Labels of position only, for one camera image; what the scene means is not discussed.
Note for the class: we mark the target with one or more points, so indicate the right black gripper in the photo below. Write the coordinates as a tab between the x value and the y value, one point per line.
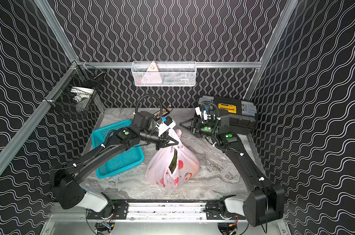
197	125

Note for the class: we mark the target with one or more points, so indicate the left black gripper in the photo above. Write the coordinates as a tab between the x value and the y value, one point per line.
162	138

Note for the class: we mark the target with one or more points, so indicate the pink strawberry plastic bag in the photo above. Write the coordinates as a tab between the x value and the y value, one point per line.
171	167

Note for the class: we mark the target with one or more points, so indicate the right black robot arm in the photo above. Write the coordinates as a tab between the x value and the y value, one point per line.
265	202

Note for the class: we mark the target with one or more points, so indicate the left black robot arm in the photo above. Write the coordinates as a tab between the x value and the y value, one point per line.
65	180

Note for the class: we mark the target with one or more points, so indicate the black yellow toolbox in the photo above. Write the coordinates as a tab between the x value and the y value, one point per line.
242	114

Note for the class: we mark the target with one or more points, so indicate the pink triangular card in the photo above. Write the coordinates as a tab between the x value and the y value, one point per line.
152	75

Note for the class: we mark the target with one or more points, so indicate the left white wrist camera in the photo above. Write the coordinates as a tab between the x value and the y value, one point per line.
167	123

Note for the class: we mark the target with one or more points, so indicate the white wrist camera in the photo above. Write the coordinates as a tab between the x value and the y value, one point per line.
167	123
203	113

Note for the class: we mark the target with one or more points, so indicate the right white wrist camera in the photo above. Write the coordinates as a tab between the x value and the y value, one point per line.
203	113

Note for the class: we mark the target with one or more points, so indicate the clear wall-mounted basket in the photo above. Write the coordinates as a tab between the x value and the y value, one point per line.
173	73

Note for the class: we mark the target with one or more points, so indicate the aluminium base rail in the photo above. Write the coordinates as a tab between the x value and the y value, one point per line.
150	212

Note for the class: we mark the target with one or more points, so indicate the black wire mesh basket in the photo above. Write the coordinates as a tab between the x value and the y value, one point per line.
75	98

